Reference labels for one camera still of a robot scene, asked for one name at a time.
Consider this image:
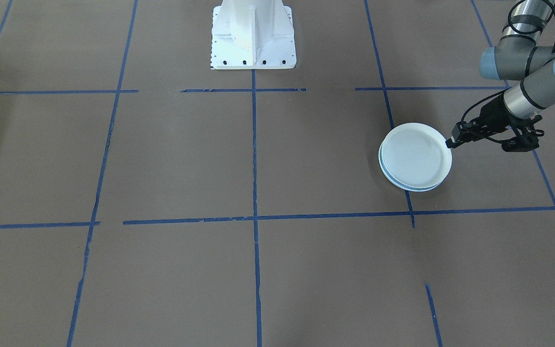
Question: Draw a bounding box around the white round plate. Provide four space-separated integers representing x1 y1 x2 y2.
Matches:
382 122 453 189

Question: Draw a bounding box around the plain light blue plate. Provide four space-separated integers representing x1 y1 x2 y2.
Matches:
378 143 444 193

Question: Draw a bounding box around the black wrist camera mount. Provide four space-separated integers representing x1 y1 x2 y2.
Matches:
501 115 546 153

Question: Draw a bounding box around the white square base plate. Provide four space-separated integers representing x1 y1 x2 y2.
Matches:
210 5 297 71

